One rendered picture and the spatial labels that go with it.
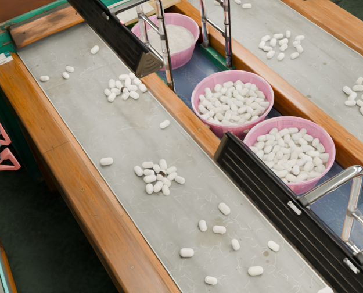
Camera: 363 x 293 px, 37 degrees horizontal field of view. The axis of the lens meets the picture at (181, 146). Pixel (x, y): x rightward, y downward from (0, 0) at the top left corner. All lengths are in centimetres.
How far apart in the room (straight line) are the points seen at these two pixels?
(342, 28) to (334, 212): 75
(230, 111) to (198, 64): 35
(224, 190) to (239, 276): 27
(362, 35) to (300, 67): 26
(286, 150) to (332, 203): 20
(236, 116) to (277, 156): 21
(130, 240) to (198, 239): 18
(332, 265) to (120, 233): 64
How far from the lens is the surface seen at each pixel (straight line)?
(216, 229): 144
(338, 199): 161
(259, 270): 137
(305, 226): 104
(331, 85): 184
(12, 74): 205
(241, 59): 190
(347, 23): 208
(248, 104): 177
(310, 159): 161
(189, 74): 199
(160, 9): 165
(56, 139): 174
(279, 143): 165
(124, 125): 175
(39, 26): 212
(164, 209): 151
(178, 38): 208
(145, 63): 142
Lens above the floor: 196
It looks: 47 degrees down
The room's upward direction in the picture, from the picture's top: 9 degrees counter-clockwise
